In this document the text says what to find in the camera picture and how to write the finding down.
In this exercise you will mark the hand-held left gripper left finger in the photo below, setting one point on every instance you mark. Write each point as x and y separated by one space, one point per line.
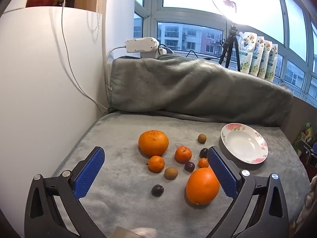
89 172

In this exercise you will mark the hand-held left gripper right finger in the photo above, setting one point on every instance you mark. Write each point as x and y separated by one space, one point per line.
222 172

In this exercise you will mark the tiny mandarin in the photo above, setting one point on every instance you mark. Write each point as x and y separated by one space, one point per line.
203 163

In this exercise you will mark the large smooth orange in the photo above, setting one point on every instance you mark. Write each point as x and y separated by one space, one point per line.
201 187

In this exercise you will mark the dark purple plum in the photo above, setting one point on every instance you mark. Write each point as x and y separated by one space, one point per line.
203 153
157 190
189 166

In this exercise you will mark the white floral plate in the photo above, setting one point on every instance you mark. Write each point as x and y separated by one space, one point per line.
244 142

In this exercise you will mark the small mandarin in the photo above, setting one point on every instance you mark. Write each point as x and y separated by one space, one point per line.
156 164

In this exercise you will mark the large bumpy orange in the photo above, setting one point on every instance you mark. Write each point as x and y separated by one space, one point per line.
153 143

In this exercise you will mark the small brown round fruit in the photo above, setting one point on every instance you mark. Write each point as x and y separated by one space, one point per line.
202 138

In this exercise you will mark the mandarin with leaf stem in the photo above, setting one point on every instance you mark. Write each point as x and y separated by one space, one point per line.
183 155

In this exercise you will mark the grey fleece blanket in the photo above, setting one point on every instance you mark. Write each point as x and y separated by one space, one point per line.
188 91

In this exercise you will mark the white fluffy cloth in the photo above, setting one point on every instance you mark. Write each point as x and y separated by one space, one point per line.
309 200

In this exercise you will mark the green printed box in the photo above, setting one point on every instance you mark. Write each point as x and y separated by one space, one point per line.
305 133

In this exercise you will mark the white cabinet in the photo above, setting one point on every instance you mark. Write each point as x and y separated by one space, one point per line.
42 91

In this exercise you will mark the white floral refill pouch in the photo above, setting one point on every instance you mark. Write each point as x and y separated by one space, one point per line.
272 64
246 52
265 62
257 57

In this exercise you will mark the white power strip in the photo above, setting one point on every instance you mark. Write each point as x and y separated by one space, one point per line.
141 45

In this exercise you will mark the small dark glass bottle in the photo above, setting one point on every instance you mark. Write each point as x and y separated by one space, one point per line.
60 3

